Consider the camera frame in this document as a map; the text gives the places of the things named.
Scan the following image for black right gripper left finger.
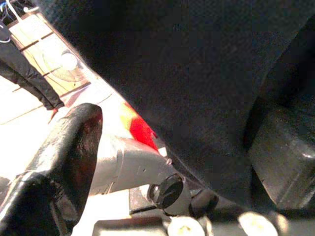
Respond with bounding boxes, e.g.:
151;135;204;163
0;102;103;236

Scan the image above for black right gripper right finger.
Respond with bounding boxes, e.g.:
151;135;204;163
243;97;315;215

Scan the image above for black cloth garment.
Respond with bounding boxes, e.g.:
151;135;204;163
40;0;315;213

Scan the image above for red cloth item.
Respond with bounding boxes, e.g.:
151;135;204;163
120;102;160;152

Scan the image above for white floor fan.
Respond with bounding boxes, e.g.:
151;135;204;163
41;48;86;84

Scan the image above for person's leg in black trousers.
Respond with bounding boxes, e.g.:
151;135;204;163
0;21;65;111

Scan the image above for white cable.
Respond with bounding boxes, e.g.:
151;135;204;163
0;0;40;44

